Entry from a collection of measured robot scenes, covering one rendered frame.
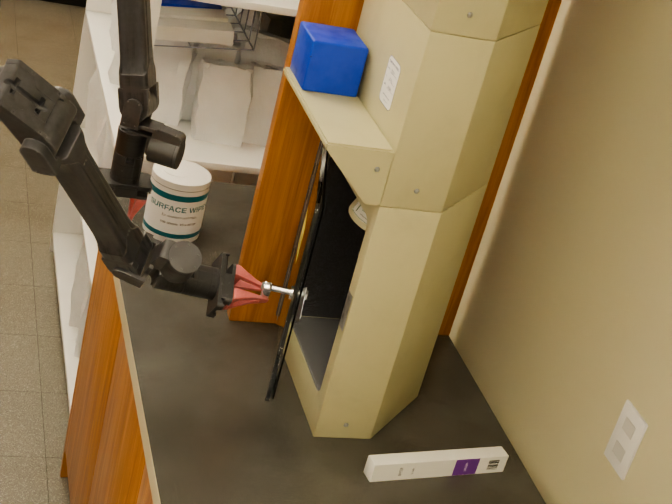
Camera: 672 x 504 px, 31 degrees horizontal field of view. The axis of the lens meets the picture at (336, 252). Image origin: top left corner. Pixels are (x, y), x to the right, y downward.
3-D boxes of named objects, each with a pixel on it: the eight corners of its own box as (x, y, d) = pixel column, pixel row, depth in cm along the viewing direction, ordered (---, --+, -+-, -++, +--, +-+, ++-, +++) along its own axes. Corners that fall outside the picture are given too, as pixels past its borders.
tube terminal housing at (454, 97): (391, 344, 250) (501, -11, 215) (440, 442, 223) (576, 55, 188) (276, 336, 242) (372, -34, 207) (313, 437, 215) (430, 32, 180)
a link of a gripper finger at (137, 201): (140, 233, 234) (149, 191, 230) (103, 229, 232) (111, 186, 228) (137, 216, 240) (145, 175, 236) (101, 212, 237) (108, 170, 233)
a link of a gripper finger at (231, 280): (276, 272, 209) (225, 260, 206) (273, 310, 207) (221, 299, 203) (263, 284, 215) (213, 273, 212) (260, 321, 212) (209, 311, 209)
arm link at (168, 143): (140, 86, 228) (125, 97, 220) (197, 104, 227) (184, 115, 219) (128, 144, 233) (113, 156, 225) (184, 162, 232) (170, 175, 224)
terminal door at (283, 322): (280, 318, 238) (328, 136, 220) (267, 406, 211) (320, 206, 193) (277, 318, 238) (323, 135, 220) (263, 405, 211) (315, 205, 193)
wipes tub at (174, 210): (194, 219, 278) (206, 161, 271) (203, 247, 267) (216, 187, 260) (138, 213, 273) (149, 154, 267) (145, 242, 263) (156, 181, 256)
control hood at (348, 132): (331, 124, 220) (344, 74, 216) (379, 207, 194) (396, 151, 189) (271, 116, 217) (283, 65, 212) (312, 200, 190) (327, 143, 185)
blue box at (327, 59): (342, 76, 215) (354, 28, 211) (356, 98, 206) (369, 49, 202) (289, 68, 211) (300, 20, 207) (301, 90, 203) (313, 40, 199)
